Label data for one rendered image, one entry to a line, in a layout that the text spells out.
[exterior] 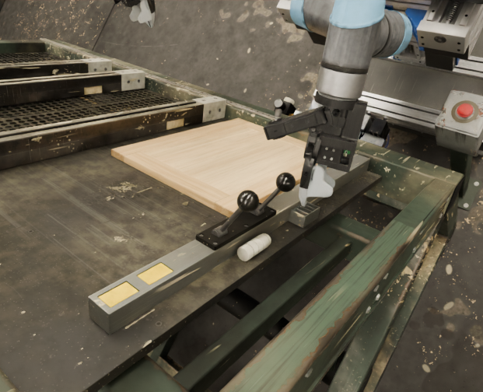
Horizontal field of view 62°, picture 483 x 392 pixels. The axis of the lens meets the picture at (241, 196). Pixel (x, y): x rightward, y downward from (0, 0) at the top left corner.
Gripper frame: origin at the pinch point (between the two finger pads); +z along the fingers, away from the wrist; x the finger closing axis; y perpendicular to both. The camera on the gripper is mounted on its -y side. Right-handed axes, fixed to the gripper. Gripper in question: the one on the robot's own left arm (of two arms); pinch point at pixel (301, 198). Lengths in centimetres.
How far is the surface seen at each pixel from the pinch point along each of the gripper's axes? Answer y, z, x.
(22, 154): -68, 9, 3
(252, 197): -6.9, -3.4, -11.1
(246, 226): -8.8, 7.1, -3.8
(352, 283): 12.4, 7.1, -11.7
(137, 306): -17.5, 9.6, -29.1
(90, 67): -111, 7, 89
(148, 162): -42.5, 10.1, 18.6
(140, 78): -86, 7, 89
